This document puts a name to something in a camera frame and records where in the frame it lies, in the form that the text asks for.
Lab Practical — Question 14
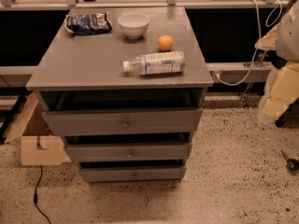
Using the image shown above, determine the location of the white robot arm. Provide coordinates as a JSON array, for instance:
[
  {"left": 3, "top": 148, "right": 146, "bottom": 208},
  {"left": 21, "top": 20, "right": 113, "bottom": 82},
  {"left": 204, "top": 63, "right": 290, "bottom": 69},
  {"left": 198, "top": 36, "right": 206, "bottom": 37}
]
[{"left": 277, "top": 1, "right": 299, "bottom": 62}]

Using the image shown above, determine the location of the grey drawer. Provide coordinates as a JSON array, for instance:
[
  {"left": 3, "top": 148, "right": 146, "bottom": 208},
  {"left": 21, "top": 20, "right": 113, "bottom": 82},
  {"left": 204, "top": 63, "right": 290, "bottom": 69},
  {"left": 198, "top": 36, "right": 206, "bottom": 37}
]
[
  {"left": 79, "top": 165, "right": 186, "bottom": 183},
  {"left": 43, "top": 108, "right": 202, "bottom": 136},
  {"left": 66, "top": 142, "right": 192, "bottom": 162}
]

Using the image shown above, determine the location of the grey bottom drawer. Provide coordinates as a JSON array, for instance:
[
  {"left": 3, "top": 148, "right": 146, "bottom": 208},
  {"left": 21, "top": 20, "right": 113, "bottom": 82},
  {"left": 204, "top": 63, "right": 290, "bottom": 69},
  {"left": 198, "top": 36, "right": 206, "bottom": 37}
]
[{"left": 79, "top": 165, "right": 186, "bottom": 183}]

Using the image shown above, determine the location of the cardboard box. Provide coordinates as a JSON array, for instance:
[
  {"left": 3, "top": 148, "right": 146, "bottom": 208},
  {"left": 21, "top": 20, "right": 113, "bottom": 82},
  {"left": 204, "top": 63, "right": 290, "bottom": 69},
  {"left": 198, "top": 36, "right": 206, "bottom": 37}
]
[{"left": 4, "top": 93, "right": 70, "bottom": 166}]

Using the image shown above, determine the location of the metal support rod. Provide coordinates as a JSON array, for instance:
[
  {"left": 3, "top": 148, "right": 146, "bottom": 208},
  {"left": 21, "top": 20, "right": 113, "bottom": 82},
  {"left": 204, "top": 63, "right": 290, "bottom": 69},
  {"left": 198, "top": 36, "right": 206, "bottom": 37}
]
[{"left": 240, "top": 51, "right": 269, "bottom": 108}]

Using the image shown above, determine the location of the grey drawer cabinet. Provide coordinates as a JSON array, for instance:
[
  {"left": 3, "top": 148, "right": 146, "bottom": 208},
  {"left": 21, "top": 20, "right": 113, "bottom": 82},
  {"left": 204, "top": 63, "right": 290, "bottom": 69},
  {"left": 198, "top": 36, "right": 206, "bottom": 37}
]
[{"left": 26, "top": 7, "right": 212, "bottom": 170}]

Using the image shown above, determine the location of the orange fruit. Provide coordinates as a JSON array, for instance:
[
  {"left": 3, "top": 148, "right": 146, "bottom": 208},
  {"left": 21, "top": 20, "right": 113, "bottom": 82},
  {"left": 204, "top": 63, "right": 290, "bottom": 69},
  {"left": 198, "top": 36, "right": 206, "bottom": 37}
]
[{"left": 157, "top": 35, "right": 174, "bottom": 51}]

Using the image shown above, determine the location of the grey middle drawer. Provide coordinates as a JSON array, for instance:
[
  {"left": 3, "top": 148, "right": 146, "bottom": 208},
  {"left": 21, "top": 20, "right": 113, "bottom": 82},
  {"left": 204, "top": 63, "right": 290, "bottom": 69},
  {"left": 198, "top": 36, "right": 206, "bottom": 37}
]
[{"left": 66, "top": 142, "right": 192, "bottom": 162}]

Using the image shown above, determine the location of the white ceramic bowl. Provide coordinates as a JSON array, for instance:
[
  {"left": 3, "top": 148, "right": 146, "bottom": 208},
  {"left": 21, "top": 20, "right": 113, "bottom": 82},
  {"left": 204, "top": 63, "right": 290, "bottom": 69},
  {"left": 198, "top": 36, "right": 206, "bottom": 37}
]
[{"left": 118, "top": 13, "right": 150, "bottom": 39}]

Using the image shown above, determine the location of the black caster wheel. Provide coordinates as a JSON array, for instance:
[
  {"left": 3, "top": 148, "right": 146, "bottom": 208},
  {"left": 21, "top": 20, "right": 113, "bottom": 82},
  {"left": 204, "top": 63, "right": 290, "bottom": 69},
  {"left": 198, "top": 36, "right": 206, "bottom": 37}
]
[{"left": 281, "top": 151, "right": 299, "bottom": 171}]

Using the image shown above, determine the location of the clear plastic water bottle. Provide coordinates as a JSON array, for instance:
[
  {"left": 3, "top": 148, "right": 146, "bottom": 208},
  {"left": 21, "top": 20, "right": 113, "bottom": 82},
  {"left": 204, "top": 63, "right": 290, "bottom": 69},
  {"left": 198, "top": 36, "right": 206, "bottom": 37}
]
[{"left": 122, "top": 51, "right": 186, "bottom": 76}]

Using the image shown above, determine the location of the black power cable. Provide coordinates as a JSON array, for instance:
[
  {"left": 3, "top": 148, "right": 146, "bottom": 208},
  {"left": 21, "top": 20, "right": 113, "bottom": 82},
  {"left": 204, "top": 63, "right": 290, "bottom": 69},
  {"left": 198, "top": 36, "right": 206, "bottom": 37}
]
[{"left": 33, "top": 165, "right": 52, "bottom": 224}]

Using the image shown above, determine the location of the blue chip bag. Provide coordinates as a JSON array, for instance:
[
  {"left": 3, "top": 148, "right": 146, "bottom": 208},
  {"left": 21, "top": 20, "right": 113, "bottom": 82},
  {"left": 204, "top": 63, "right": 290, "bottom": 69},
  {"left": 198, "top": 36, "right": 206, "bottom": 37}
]
[{"left": 64, "top": 12, "right": 112, "bottom": 35}]

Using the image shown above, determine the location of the grey top drawer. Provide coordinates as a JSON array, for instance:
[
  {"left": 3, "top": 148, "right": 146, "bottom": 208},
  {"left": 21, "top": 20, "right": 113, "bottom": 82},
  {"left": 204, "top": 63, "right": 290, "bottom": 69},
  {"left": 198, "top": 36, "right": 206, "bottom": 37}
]
[{"left": 43, "top": 108, "right": 202, "bottom": 136}]

